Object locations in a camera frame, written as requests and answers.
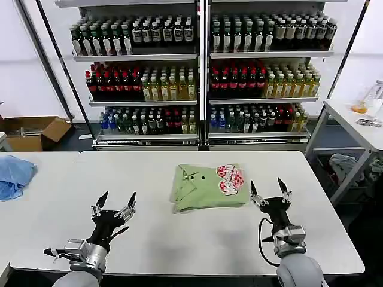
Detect green polo shirt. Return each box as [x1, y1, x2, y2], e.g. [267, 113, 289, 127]
[169, 162, 250, 215]

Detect grey slanted pole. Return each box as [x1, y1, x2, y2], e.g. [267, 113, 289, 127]
[16, 0, 75, 121]

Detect small metal tool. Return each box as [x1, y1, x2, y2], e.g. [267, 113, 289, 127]
[356, 118, 382, 129]

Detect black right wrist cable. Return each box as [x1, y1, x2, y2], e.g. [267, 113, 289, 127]
[257, 217, 281, 267]

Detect black laundry basket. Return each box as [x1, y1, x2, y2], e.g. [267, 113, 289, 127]
[310, 154, 344, 197]

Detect glass with orange liquid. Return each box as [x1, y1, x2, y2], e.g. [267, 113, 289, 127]
[350, 91, 369, 115]

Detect brown cardboard box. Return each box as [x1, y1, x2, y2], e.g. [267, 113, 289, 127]
[0, 115, 74, 152]

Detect shelf rack with drink bottles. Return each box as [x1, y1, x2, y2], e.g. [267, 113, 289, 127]
[206, 0, 350, 151]
[54, 0, 208, 151]

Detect white side table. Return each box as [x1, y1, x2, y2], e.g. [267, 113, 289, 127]
[304, 97, 383, 207]

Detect blue crumpled cloth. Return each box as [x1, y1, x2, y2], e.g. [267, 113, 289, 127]
[0, 155, 39, 202]

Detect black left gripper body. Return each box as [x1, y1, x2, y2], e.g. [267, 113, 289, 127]
[86, 209, 131, 249]

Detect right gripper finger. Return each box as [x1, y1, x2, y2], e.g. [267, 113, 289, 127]
[250, 179, 269, 210]
[276, 176, 293, 204]

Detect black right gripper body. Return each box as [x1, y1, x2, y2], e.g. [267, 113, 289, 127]
[258, 196, 293, 237]

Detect clear plastic jar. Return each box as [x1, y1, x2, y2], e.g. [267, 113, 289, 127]
[366, 78, 383, 101]

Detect grey crumpled garment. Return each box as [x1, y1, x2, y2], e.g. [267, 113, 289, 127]
[328, 152, 365, 188]

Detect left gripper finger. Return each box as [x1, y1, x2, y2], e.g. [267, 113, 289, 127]
[114, 191, 138, 222]
[90, 191, 110, 218]

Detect black slanted pole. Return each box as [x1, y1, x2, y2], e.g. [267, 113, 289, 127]
[35, 0, 98, 145]
[326, 0, 372, 101]

